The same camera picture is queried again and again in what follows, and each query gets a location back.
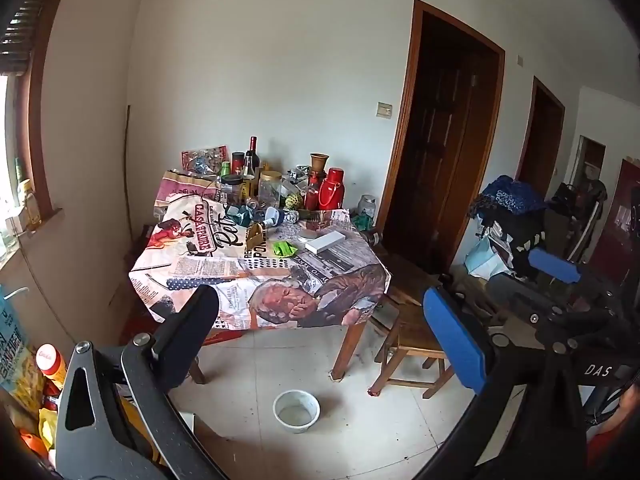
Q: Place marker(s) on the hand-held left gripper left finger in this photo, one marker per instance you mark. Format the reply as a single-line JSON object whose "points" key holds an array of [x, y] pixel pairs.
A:
{"points": [[190, 335]]}

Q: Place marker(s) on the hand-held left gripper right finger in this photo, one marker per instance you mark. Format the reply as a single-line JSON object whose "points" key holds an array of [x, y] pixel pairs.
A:
{"points": [[452, 340]]}

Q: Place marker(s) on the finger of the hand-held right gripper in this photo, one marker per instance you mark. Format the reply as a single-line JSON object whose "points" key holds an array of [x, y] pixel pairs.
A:
{"points": [[520, 295], [555, 266]]}

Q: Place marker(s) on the green wrapper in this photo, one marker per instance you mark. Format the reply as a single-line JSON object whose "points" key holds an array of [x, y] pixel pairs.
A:
{"points": [[285, 249]]}

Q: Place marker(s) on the teal packet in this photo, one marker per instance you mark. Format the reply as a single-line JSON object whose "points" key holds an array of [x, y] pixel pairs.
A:
{"points": [[241, 215]]}

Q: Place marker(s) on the white bowl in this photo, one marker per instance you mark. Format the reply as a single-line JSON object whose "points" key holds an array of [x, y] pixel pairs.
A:
{"points": [[297, 426]]}

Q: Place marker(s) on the grey round lid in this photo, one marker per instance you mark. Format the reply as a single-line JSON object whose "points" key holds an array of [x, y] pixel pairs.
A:
{"points": [[309, 236]]}

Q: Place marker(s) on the foil ball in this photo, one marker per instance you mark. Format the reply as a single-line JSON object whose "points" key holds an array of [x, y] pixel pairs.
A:
{"points": [[292, 216]]}

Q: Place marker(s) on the white box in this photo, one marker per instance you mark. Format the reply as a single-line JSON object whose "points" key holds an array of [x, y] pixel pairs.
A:
{"points": [[325, 242]]}

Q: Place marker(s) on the dark green cylinder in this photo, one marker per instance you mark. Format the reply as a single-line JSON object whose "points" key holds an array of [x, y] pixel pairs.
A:
{"points": [[312, 214]]}

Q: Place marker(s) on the flat red box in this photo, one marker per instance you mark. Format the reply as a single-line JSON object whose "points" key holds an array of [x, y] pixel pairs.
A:
{"points": [[225, 336]]}

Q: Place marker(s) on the wooden chair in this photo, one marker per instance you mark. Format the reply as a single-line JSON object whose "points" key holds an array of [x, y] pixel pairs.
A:
{"points": [[415, 330]]}

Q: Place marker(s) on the light blue cloth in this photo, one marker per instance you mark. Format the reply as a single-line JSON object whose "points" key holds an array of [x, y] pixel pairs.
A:
{"points": [[485, 260]]}

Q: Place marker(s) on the dark red panel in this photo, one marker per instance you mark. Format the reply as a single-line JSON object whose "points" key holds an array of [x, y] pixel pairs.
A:
{"points": [[617, 220]]}

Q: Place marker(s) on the person's orange clothing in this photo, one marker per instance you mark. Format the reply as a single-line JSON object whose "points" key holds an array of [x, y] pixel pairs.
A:
{"points": [[617, 435]]}

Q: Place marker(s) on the blue clothes pile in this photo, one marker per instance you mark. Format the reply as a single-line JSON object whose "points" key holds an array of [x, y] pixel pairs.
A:
{"points": [[510, 197]]}

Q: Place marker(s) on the table with newspaper-print cloth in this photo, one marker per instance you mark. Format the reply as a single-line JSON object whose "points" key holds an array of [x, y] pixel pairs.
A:
{"points": [[225, 260]]}

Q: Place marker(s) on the white framed doorway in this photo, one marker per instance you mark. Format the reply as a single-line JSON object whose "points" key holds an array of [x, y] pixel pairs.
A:
{"points": [[592, 160]]}

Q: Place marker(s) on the narrow wooden doorway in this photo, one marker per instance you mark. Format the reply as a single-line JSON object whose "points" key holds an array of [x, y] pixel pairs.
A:
{"points": [[542, 145]]}

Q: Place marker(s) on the brown jar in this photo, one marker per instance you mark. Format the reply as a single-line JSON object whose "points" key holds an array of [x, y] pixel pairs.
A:
{"points": [[373, 237]]}

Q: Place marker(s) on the white cap bottle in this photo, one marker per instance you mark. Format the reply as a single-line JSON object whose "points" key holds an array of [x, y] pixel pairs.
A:
{"points": [[50, 362]]}

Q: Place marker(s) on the pink paper sack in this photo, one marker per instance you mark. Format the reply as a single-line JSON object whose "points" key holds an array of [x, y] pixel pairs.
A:
{"points": [[182, 190]]}

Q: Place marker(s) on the small tin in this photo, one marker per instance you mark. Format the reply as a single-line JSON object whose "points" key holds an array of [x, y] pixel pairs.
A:
{"points": [[257, 204]]}

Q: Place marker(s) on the green net bag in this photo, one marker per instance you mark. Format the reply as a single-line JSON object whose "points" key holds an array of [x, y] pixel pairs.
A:
{"points": [[362, 222]]}

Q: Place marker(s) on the black lid jar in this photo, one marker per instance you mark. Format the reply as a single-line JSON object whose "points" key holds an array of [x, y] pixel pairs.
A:
{"points": [[231, 190]]}

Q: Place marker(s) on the yellow box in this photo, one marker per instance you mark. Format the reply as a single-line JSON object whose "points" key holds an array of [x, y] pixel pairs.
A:
{"points": [[248, 190]]}

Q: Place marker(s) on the glass jar with metal lid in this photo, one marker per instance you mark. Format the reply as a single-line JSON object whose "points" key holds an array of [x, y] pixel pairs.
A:
{"points": [[367, 205]]}

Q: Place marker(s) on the yellow lid jar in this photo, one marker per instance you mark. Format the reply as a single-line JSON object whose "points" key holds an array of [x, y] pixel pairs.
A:
{"points": [[270, 190]]}

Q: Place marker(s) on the yellow mesh ball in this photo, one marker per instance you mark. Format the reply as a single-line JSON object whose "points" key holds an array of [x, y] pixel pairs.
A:
{"points": [[293, 202]]}

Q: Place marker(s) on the small green bottle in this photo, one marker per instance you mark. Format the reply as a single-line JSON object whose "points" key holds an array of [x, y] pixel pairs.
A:
{"points": [[225, 169]]}

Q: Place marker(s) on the yellow plastic bag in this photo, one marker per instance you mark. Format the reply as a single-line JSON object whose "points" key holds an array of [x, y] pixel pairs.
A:
{"points": [[47, 427]]}

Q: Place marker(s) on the thin wooden stick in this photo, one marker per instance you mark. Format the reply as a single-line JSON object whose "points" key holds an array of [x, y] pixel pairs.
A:
{"points": [[127, 175]]}

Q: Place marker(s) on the dark wooden door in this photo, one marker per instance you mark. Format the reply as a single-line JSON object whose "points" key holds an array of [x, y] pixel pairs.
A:
{"points": [[440, 135]]}

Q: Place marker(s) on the clear red snack bag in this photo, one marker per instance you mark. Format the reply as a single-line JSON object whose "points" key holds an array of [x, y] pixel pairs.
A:
{"points": [[202, 160]]}

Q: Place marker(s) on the clear glass bottle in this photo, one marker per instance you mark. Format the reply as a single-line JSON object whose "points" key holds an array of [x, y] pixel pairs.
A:
{"points": [[248, 167]]}

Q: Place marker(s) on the blue snack bag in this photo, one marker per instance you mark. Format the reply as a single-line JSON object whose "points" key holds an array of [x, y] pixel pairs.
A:
{"points": [[10, 345]]}

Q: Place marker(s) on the red wine bottle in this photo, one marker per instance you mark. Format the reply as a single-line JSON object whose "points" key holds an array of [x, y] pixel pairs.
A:
{"points": [[253, 162]]}

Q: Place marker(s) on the red sauce bottle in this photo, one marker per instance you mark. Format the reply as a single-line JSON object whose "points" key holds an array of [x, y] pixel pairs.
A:
{"points": [[311, 195]]}

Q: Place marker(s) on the orange plastic item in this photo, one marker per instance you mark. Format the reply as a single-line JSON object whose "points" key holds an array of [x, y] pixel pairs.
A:
{"points": [[35, 445]]}

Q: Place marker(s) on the silver foil bags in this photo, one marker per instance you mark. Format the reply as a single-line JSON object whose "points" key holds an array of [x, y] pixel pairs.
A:
{"points": [[297, 177]]}

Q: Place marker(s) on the red thermos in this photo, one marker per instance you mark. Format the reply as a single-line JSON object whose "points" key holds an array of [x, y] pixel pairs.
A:
{"points": [[331, 190]]}

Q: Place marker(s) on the yellow oil bottle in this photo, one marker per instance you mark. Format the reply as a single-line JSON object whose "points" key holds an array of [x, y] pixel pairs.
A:
{"points": [[31, 207]]}

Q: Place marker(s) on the brown clay vase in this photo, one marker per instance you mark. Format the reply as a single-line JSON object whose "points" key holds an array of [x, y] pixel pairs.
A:
{"points": [[319, 162]]}

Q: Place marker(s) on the green cap bottle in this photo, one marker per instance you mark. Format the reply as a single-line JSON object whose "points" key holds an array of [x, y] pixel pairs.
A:
{"points": [[19, 172]]}

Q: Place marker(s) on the dark window blind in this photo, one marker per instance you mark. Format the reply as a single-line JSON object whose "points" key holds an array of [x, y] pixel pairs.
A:
{"points": [[20, 35]]}

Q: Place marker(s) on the beige light switch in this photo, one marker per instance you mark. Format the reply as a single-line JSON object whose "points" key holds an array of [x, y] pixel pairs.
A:
{"points": [[384, 110]]}

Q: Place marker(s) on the brown window frame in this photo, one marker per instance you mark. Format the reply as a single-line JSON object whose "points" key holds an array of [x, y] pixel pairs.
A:
{"points": [[37, 135]]}

